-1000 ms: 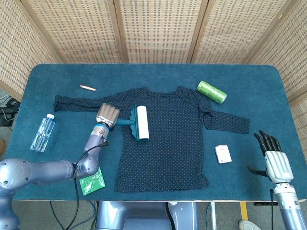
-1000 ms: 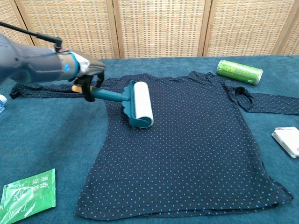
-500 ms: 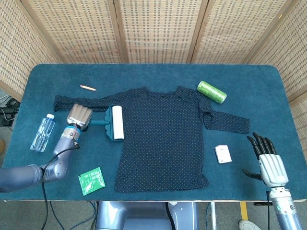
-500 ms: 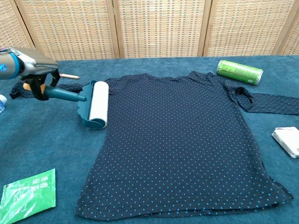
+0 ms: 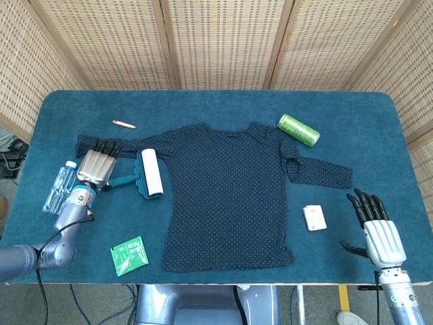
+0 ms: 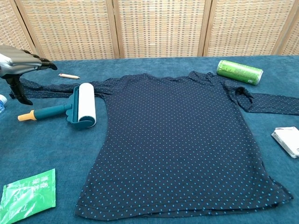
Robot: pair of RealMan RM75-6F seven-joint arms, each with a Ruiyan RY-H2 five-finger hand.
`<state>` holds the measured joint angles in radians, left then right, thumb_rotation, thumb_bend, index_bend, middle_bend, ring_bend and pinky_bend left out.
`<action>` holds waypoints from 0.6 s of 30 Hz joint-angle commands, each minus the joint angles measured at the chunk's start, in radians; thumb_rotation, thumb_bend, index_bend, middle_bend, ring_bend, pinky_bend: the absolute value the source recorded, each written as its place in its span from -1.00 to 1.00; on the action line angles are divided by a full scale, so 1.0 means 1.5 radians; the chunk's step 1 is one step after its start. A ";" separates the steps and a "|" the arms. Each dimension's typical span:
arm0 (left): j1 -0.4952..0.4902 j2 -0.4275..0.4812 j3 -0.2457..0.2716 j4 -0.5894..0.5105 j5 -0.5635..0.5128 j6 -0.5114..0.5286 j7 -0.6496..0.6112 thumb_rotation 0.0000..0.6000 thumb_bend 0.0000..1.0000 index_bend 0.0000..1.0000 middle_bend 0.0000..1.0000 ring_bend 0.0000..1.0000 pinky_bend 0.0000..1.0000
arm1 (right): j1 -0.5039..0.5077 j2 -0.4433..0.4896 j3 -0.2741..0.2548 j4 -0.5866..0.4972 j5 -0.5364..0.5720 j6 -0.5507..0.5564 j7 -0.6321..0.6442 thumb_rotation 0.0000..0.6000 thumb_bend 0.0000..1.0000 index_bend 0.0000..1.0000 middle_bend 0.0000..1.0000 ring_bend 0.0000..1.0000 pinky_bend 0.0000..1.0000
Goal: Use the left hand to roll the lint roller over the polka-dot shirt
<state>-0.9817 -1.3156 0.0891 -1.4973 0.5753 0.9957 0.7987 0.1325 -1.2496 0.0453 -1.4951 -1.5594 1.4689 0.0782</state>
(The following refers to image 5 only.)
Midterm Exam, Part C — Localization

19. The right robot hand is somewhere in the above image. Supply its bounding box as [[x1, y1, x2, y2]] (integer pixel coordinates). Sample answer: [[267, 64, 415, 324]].
[[340, 188, 407, 269]]

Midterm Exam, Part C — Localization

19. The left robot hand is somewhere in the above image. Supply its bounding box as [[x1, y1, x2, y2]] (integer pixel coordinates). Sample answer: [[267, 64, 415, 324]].
[[76, 139, 123, 192]]

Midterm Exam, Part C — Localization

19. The blue-green lint roller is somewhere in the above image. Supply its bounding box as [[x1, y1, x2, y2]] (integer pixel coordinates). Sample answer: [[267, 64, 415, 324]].
[[106, 148, 165, 201]]

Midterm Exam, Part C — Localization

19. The navy polka dot shirt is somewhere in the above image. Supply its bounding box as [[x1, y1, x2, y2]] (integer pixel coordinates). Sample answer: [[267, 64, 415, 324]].
[[74, 121, 354, 274]]

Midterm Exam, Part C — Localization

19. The clear plastic water bottle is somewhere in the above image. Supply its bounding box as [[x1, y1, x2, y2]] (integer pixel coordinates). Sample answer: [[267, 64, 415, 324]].
[[42, 160, 78, 215]]

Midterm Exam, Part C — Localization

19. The small white box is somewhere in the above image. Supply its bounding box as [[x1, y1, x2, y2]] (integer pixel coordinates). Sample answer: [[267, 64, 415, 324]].
[[302, 204, 327, 232]]

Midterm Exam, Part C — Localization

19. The white shoe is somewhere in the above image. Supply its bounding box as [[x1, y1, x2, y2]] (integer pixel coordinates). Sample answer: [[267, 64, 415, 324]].
[[336, 310, 365, 325]]

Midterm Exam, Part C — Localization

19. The green sachet packet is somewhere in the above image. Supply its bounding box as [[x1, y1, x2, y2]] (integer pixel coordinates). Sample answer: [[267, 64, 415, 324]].
[[110, 235, 150, 278]]

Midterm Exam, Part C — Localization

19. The metal table leg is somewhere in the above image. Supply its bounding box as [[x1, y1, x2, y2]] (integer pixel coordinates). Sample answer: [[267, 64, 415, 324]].
[[292, 285, 306, 325]]

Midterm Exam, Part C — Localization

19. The teal table cover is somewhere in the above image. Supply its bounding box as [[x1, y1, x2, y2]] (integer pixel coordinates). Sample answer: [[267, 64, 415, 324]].
[[0, 89, 433, 286]]

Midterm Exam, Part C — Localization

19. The green drink can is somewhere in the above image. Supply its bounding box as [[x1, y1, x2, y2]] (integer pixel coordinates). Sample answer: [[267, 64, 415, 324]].
[[277, 114, 321, 148]]

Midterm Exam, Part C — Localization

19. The blue-grey robot torso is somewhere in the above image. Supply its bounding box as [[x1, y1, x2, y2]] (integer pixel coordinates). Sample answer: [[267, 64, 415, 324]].
[[135, 284, 281, 325]]

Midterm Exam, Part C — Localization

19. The woven bamboo folding screen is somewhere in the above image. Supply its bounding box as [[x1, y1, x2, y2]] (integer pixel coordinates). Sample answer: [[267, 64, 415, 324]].
[[0, 0, 433, 190]]

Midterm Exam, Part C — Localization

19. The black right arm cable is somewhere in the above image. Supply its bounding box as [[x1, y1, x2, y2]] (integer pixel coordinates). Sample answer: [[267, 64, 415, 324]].
[[373, 269, 385, 325]]

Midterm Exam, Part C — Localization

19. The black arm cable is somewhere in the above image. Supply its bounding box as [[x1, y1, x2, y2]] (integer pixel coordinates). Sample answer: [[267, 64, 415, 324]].
[[35, 213, 95, 325], [373, 269, 385, 325]]

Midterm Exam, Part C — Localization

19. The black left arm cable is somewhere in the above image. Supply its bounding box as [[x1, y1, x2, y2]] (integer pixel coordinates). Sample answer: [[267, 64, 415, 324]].
[[35, 213, 95, 325]]

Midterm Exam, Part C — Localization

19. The black cables and equipment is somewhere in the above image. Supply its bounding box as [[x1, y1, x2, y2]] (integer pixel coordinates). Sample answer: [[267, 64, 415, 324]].
[[0, 134, 30, 180]]

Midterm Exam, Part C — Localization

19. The blue floor cable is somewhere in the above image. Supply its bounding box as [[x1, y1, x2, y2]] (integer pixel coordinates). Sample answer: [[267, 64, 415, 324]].
[[69, 284, 89, 325]]

